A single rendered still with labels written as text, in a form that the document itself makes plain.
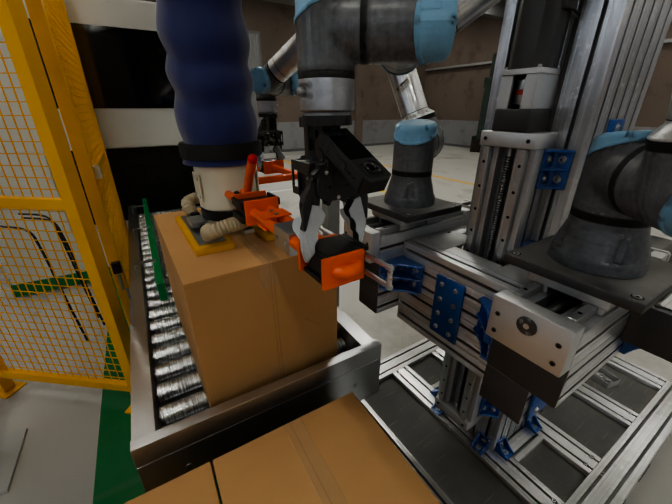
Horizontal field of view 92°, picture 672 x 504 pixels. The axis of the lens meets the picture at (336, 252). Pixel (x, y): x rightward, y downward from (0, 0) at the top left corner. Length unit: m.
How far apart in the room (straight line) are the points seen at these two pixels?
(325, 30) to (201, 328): 0.66
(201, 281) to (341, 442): 0.52
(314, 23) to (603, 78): 0.62
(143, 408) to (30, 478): 0.92
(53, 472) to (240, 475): 1.10
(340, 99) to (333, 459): 0.77
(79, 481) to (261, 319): 1.12
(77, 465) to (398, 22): 1.82
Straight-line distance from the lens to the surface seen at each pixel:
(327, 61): 0.45
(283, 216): 0.70
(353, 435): 0.94
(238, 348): 0.91
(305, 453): 0.92
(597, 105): 0.91
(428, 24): 0.45
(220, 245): 0.91
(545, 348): 0.65
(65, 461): 1.90
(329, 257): 0.46
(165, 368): 1.22
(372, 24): 0.45
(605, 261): 0.71
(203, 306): 0.81
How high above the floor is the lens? 1.30
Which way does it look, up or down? 24 degrees down
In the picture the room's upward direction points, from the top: straight up
